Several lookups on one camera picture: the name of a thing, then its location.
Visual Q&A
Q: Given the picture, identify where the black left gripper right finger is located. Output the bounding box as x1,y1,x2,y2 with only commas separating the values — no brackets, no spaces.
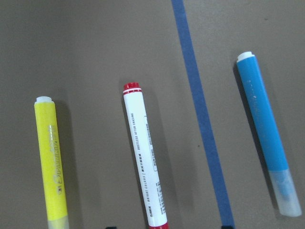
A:
221,225,233,229

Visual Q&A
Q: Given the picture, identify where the red white marker pen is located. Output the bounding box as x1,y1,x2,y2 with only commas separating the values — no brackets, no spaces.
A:
123,82,169,229

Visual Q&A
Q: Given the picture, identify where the blue highlighter pen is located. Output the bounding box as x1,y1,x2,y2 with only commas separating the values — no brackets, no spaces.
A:
236,51,302,217

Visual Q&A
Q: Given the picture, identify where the long blue tape strip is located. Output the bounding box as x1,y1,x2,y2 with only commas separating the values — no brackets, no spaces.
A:
172,0,235,229

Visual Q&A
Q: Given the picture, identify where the yellow highlighter pen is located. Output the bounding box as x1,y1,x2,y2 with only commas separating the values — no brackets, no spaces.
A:
34,96,69,229

